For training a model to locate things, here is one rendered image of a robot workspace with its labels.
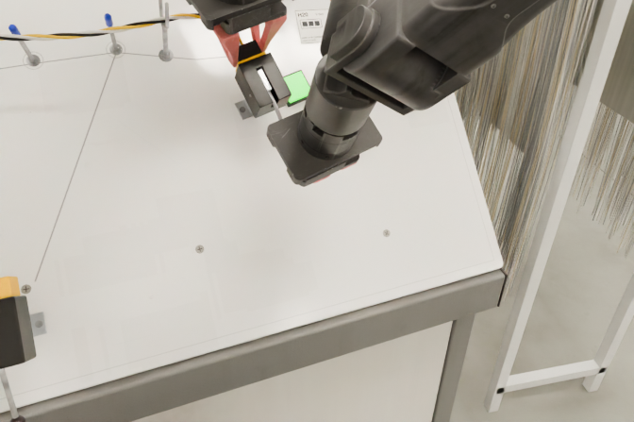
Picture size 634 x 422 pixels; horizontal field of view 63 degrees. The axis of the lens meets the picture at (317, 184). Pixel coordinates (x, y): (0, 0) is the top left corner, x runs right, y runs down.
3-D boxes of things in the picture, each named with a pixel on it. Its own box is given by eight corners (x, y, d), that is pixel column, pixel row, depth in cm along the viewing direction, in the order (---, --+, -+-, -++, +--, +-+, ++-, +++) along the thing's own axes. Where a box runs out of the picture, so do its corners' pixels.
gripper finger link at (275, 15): (208, 50, 63) (196, -18, 55) (261, 30, 65) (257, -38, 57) (235, 87, 60) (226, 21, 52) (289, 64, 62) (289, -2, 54)
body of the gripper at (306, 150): (263, 134, 53) (270, 98, 46) (348, 96, 56) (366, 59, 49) (294, 188, 51) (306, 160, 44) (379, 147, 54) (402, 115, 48)
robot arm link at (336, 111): (310, 92, 40) (381, 111, 40) (326, 21, 43) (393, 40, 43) (298, 131, 46) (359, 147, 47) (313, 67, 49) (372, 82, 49)
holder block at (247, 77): (255, 118, 62) (259, 108, 59) (234, 77, 63) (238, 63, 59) (285, 106, 64) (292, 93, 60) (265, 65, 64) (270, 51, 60)
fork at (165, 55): (175, 59, 66) (175, 2, 53) (162, 64, 66) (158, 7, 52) (169, 46, 67) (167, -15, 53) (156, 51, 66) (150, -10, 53)
